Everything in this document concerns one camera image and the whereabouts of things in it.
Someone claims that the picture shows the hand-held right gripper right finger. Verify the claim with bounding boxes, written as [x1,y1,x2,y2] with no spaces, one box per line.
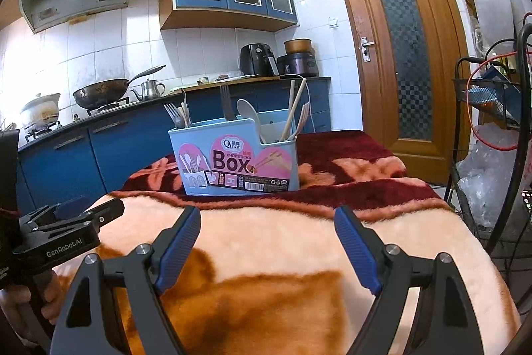
[333,205,485,355]

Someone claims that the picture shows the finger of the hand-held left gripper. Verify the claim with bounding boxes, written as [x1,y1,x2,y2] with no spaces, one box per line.
[83,198,125,234]
[53,198,89,218]

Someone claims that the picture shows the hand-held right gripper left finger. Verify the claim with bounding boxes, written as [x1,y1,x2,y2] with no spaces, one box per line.
[49,206,203,355]

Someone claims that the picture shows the light blue utensil holder box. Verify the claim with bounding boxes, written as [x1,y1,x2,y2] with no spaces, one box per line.
[167,109,301,197]

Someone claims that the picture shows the metal fork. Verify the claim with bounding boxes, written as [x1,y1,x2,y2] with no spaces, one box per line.
[219,84,238,122]
[163,102,185,130]

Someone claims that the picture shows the white plastic fork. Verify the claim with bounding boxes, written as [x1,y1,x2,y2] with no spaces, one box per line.
[296,101,311,136]

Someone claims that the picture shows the white plastic spoon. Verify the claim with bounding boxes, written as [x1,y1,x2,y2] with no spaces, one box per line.
[236,99,267,145]

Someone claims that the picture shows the wooden chopstick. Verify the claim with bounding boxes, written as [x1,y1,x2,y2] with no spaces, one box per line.
[286,79,296,139]
[279,78,307,142]

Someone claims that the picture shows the person's left hand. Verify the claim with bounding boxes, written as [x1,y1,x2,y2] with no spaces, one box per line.
[0,269,64,339]

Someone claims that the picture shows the blue lower cabinets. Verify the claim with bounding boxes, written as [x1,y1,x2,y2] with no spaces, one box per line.
[17,77,333,210]

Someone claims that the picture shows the red floral blanket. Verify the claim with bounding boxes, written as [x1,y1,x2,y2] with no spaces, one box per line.
[50,129,522,355]

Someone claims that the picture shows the white cooking pot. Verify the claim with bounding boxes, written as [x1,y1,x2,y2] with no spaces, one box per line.
[20,92,62,130]

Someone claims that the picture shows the gas stove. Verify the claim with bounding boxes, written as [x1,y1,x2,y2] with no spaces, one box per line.
[23,97,131,141]

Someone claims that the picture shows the black wok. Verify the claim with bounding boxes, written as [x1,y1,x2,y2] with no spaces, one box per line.
[72,65,167,109]

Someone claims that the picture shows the metal kettle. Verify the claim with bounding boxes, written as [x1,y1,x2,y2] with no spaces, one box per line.
[131,79,167,102]

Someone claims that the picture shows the wooden door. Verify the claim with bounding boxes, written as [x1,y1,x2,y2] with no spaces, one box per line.
[330,0,472,185]

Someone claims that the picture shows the wooden cutting board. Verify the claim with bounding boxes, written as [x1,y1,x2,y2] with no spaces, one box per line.
[181,76,292,91]

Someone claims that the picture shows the dark rice cooker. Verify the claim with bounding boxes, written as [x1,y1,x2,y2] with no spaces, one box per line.
[277,52,320,78]

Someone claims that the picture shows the black air fryer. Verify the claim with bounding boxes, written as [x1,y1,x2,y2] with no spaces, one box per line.
[240,43,280,77]

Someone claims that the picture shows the brown pot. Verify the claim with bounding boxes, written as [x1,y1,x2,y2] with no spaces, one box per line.
[284,38,313,55]

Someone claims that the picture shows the orange cable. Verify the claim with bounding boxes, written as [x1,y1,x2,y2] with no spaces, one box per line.
[465,51,532,151]

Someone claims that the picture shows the metal door handle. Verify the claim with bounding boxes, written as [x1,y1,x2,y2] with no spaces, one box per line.
[359,36,375,62]

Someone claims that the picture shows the black wire rack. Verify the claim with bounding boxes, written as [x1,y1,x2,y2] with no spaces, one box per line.
[443,22,532,318]

